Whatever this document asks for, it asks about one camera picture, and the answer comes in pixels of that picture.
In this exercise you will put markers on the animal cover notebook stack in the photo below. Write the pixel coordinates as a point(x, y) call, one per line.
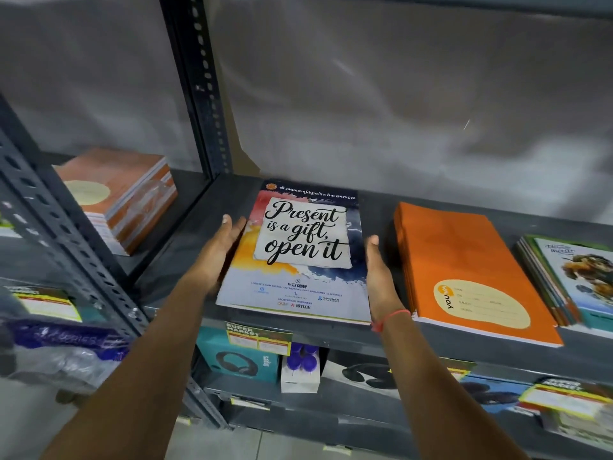
point(574, 282)

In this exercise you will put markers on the person's right fingers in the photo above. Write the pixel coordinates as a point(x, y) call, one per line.
point(374, 256)

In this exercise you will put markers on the clear plastic packet purple print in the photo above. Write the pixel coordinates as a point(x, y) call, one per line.
point(57, 344)

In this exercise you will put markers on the person's right hand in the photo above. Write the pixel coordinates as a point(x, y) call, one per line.
point(383, 287)

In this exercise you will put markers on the white box with purple balls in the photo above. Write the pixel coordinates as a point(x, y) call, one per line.
point(299, 378)

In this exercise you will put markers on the person's left forearm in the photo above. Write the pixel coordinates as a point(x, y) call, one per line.
point(143, 373)

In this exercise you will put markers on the white headphone box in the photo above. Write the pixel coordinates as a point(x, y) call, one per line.
point(364, 373)

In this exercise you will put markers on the yellow green shelf price label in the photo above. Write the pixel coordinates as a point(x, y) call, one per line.
point(565, 397)
point(258, 337)
point(45, 304)
point(457, 371)

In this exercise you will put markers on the brown orange notebook stack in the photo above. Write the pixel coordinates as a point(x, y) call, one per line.
point(119, 181)

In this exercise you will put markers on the person's right forearm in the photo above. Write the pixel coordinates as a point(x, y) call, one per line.
point(440, 402)

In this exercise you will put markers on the red wrist band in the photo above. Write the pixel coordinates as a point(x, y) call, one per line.
point(390, 317)

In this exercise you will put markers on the person's left hand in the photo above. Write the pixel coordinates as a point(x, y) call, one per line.
point(210, 263)

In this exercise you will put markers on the teal headphone box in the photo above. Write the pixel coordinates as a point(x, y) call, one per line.
point(225, 349)

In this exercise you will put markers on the blue headphone box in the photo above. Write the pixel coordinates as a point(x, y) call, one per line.
point(493, 392)

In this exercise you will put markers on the colourful quote cover notebook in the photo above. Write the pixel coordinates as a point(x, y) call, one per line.
point(306, 287)

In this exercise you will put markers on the person's left fingers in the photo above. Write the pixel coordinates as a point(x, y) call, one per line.
point(229, 234)

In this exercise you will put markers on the grey metal shelving rack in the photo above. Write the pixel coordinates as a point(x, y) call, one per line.
point(196, 90)

